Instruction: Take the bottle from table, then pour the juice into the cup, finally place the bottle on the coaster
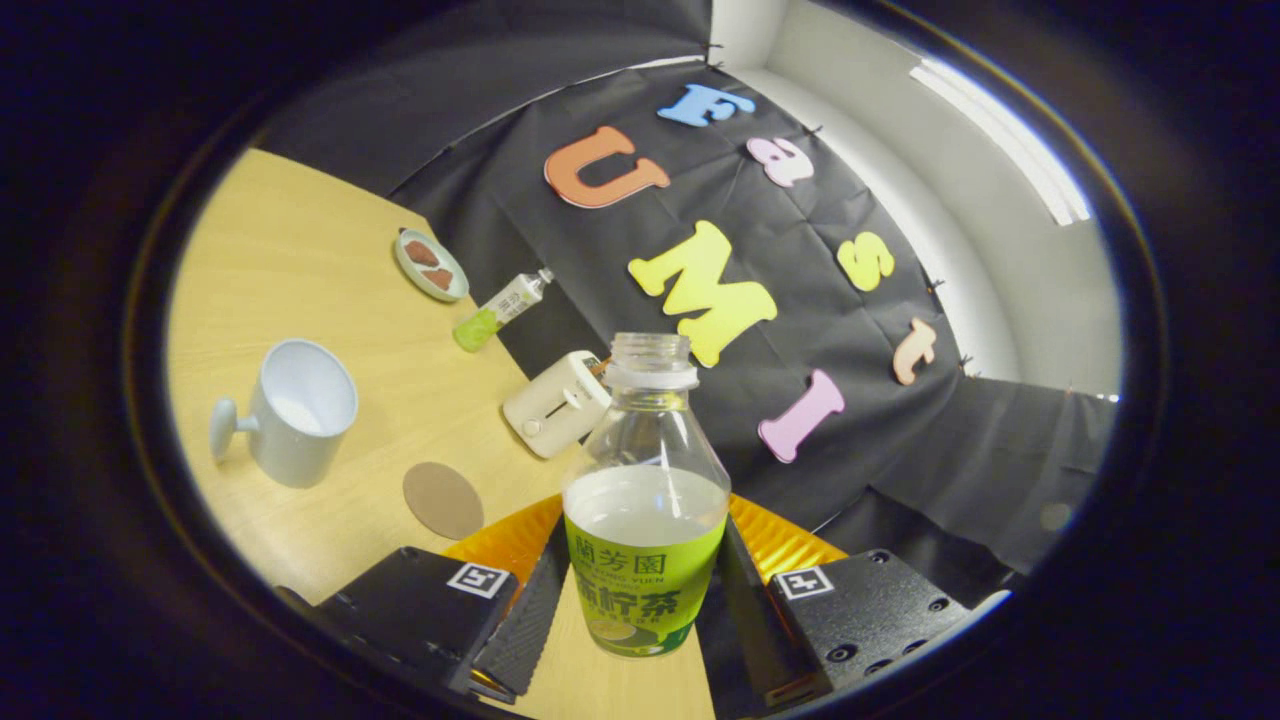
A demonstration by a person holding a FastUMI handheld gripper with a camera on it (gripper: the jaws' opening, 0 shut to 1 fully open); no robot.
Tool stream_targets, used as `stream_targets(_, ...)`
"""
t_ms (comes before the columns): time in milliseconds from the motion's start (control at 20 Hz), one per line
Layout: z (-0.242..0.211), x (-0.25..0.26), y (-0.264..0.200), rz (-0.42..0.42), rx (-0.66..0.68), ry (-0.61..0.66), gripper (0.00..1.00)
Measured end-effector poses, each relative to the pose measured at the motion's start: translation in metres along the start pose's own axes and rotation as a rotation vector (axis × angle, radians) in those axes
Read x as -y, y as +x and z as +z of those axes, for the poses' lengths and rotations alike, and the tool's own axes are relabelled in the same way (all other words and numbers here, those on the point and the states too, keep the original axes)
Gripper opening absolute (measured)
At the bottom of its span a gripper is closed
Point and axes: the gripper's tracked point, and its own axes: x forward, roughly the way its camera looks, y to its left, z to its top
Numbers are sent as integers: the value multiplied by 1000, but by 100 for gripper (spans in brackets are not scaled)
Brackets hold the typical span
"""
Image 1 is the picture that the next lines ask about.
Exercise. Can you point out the round brown coaster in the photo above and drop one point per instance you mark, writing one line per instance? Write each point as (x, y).
(443, 500)

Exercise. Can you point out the juice bottle with green label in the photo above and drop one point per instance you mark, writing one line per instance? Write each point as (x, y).
(645, 560)

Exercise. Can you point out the white toaster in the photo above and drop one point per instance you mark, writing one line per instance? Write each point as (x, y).
(550, 410)

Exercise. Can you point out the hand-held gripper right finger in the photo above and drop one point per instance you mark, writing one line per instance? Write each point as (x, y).
(850, 610)

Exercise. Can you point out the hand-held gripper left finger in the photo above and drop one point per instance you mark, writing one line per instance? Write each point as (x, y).
(520, 630)

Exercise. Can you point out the pale blue cup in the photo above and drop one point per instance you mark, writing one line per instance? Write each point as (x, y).
(300, 440)

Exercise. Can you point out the small capped green drink bottle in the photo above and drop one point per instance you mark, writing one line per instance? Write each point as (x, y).
(500, 308)

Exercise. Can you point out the wooden table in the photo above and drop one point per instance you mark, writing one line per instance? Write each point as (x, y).
(300, 250)

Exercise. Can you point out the brown food piece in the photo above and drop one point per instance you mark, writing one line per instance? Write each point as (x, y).
(440, 279)
(421, 253)

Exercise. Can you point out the pale green plate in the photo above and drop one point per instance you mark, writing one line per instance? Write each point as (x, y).
(415, 275)

